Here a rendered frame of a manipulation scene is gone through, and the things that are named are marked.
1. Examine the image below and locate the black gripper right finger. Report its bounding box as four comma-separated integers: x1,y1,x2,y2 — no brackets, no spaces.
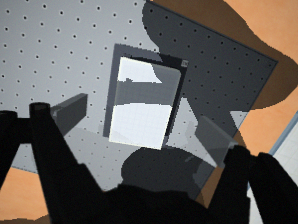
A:
194,115,298,224

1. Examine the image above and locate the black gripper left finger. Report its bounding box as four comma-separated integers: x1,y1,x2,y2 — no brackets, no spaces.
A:
0,93,129,224

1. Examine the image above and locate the grey perforated base plate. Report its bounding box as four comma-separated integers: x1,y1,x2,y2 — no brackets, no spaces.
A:
0,0,279,200

